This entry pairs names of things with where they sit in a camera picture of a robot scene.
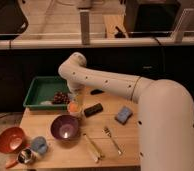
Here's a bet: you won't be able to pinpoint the purple grape bunch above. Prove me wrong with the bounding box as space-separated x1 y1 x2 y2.
52 92 70 104

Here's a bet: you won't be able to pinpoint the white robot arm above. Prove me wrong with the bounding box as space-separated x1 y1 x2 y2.
58 52 194 171

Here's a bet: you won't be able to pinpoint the purple bowl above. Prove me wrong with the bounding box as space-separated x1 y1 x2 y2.
50 115 79 140

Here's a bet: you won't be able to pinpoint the red bowl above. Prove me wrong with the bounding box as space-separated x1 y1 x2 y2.
0 127 26 154

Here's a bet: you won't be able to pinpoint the orange cup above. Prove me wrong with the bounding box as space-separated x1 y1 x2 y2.
67 101 82 117

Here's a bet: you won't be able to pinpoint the black rectangular block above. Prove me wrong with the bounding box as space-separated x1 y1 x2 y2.
84 103 103 117

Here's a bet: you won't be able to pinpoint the white cloth in tray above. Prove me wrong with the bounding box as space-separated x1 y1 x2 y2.
40 101 53 106

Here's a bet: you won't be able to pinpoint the green plastic tray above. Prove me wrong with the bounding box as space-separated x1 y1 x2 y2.
23 76 69 110

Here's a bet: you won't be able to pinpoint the silver fork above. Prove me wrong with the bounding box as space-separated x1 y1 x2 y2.
103 126 123 155

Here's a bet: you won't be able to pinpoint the wooden table board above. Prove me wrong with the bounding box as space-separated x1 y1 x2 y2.
13 88 140 170

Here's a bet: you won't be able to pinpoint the blue sponge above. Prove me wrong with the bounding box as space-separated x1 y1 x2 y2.
115 106 133 125

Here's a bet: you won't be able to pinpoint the blue mug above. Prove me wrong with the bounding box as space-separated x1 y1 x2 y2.
30 136 48 155

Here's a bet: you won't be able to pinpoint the yellow wooden tongs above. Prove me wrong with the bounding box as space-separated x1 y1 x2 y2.
83 133 104 163

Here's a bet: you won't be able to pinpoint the black handled brush tool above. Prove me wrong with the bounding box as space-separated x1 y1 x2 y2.
90 89 104 95

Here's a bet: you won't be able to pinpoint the grey metal post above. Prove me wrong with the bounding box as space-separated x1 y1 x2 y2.
80 10 90 45

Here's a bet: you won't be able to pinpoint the small steel pot orange handle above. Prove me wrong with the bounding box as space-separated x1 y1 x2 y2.
5 148 35 169

